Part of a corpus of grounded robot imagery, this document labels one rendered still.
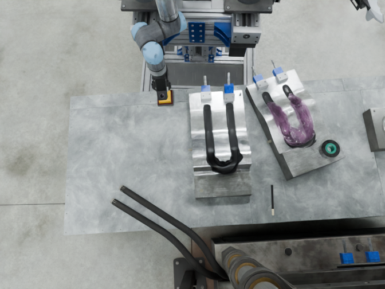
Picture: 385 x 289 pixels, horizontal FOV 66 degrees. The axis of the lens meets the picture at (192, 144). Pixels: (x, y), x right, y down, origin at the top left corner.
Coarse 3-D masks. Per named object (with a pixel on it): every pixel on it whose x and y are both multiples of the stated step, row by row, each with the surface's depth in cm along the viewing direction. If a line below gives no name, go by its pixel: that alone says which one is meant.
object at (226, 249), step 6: (228, 246) 136; (234, 246) 136; (222, 252) 132; (222, 258) 131; (234, 258) 108; (222, 264) 134; (240, 270) 85; (246, 270) 80; (240, 276) 81; (264, 282) 62; (258, 288) 59; (264, 288) 57; (270, 288) 56; (276, 288) 56
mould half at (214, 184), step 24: (192, 96) 145; (216, 96) 145; (240, 96) 144; (192, 120) 142; (216, 120) 142; (240, 120) 142; (192, 144) 137; (216, 144) 136; (240, 144) 135; (240, 168) 137; (216, 192) 136; (240, 192) 135
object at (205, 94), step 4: (204, 76) 147; (204, 80) 147; (204, 84) 146; (204, 88) 144; (208, 88) 144; (204, 92) 142; (208, 92) 142; (204, 96) 142; (208, 96) 142; (204, 100) 144; (208, 100) 144
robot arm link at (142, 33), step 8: (136, 24) 120; (144, 24) 120; (152, 24) 120; (136, 32) 119; (144, 32) 119; (152, 32) 119; (160, 32) 120; (136, 40) 120; (144, 40) 118; (152, 40) 118; (160, 40) 123
